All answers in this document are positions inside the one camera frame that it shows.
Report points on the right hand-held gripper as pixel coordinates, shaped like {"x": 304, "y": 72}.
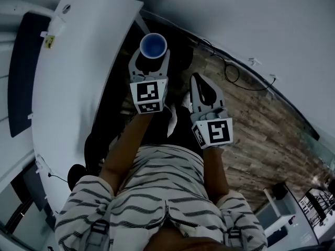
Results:
{"x": 218, "y": 132}

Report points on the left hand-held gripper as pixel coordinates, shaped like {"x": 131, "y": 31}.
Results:
{"x": 147, "y": 91}

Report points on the red plastic cup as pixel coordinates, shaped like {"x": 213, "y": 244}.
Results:
{"x": 153, "y": 46}

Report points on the person's right forearm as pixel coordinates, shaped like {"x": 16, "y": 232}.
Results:
{"x": 214, "y": 174}

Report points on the person's left forearm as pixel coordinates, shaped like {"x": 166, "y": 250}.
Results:
{"x": 125, "y": 150}

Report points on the person's white shoe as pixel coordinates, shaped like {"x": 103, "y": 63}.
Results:
{"x": 186, "y": 99}

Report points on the dark blue bag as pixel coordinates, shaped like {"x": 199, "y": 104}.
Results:
{"x": 184, "y": 57}

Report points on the person's black trousers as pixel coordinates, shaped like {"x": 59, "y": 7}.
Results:
{"x": 183, "y": 129}

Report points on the white desk leg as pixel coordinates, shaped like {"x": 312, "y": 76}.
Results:
{"x": 142, "y": 26}

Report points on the striped white shirt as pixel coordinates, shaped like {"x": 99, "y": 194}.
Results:
{"x": 162, "y": 187}

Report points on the yellow sticker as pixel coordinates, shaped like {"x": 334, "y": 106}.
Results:
{"x": 49, "y": 41}

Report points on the black office chair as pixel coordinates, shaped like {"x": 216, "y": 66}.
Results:
{"x": 91, "y": 153}

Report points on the glass panel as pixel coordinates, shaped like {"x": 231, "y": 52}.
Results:
{"x": 319, "y": 150}

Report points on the white wall socket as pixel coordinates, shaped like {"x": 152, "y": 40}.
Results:
{"x": 255, "y": 61}
{"x": 273, "y": 77}

